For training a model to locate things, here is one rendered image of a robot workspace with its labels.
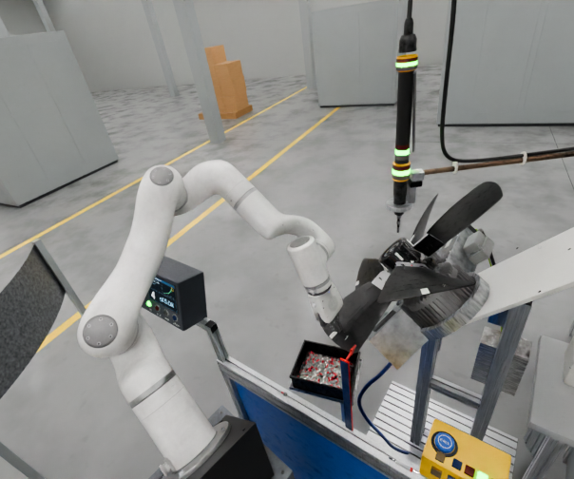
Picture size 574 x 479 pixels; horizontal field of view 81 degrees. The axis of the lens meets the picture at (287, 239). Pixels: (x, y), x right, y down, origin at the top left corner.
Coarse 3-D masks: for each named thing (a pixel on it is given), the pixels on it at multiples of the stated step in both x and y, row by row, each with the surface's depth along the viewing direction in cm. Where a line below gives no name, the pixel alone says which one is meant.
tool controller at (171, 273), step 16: (160, 272) 115; (176, 272) 115; (192, 272) 115; (160, 288) 115; (176, 288) 109; (192, 288) 114; (144, 304) 126; (160, 304) 119; (176, 304) 112; (192, 304) 115; (192, 320) 117
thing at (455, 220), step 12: (480, 192) 94; (492, 192) 98; (456, 204) 95; (468, 204) 98; (480, 204) 101; (492, 204) 104; (444, 216) 99; (456, 216) 101; (468, 216) 103; (480, 216) 105; (432, 228) 102; (444, 228) 104; (456, 228) 106; (444, 240) 108
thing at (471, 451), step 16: (432, 432) 78; (448, 432) 77; (464, 432) 77; (432, 448) 75; (464, 448) 74; (480, 448) 74; (432, 464) 74; (448, 464) 72; (464, 464) 72; (480, 464) 71; (496, 464) 71
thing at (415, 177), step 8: (416, 168) 87; (416, 176) 85; (424, 176) 85; (408, 184) 88; (416, 184) 86; (408, 192) 89; (392, 200) 92; (408, 200) 90; (392, 208) 89; (400, 208) 88; (408, 208) 88
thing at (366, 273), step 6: (360, 264) 146; (366, 264) 138; (372, 264) 132; (378, 264) 127; (360, 270) 143; (366, 270) 136; (372, 270) 131; (378, 270) 127; (360, 276) 141; (366, 276) 135; (372, 276) 131; (360, 282) 139; (366, 282) 134
